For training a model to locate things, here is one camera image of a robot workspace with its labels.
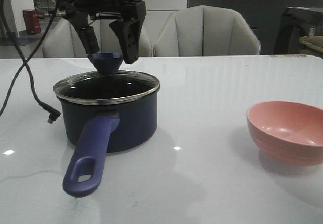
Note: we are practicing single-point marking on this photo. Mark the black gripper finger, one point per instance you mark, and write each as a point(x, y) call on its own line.
point(85, 32)
point(128, 35)

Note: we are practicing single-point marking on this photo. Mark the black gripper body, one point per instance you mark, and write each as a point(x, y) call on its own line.
point(125, 10)

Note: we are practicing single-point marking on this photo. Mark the glass lid with blue knob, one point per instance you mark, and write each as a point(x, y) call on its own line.
point(108, 84)

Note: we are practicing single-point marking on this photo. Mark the pink bowl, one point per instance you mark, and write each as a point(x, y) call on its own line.
point(290, 132)

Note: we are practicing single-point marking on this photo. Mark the left beige chair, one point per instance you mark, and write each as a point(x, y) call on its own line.
point(63, 41)

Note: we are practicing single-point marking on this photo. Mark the beige chair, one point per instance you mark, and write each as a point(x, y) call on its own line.
point(63, 41)
point(206, 31)

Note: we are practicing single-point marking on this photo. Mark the white cabinet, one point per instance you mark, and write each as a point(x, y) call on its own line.
point(157, 13)

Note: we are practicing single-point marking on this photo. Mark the red bin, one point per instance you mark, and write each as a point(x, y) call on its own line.
point(31, 20)

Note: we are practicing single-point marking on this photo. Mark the right beige chair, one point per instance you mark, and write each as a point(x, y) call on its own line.
point(206, 31)

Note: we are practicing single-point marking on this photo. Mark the dark blue saucepan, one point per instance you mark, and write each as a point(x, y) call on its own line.
point(97, 130)

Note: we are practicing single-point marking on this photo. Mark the grey counter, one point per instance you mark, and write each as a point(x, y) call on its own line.
point(263, 16)

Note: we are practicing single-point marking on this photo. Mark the beige cushion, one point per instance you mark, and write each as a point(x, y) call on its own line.
point(311, 45)

